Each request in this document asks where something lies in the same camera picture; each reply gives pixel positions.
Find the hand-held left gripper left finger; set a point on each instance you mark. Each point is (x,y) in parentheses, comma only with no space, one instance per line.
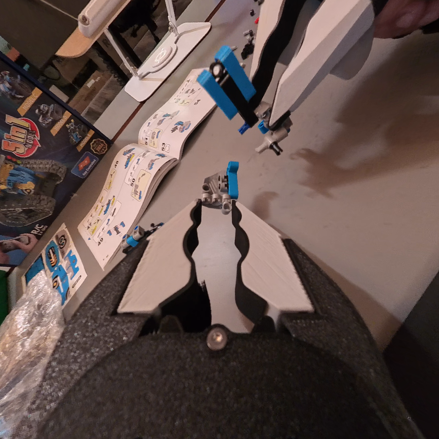
(157,271)

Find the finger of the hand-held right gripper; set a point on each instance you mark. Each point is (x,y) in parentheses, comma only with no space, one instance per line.
(325,44)
(265,34)

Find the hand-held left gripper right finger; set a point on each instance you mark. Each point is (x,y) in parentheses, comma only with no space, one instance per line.
(274,271)

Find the blue yellow black brick assembly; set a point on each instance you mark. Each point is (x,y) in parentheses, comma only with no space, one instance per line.
(132,236)

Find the blue black brick frame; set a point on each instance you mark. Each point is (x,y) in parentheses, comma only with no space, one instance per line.
(233,82)

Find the grey blue brick assembly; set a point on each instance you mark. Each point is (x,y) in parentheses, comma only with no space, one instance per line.
(216,188)

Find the grey desk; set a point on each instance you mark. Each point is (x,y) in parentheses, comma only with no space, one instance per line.
(325,212)

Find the person's right hand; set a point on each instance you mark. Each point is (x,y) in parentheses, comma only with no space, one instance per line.
(404,17)

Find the pile of small brick parts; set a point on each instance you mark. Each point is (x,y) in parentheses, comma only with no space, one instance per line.
(248,44)

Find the instruction booklet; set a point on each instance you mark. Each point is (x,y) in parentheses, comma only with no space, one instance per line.
(154,171)

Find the blue sticker sheet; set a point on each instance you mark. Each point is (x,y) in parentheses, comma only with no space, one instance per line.
(55,271)

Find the large clear plastic bag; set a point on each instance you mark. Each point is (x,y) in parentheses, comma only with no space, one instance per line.
(27,336)

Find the green plastic bin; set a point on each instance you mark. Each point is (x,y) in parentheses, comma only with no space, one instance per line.
(2,295)

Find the robot kit box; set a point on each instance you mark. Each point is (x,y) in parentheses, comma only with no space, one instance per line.
(34,154)

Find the black perforated pad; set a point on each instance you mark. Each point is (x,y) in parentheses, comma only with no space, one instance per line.
(418,377)

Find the black partition panel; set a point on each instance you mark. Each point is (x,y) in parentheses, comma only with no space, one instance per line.
(34,27)

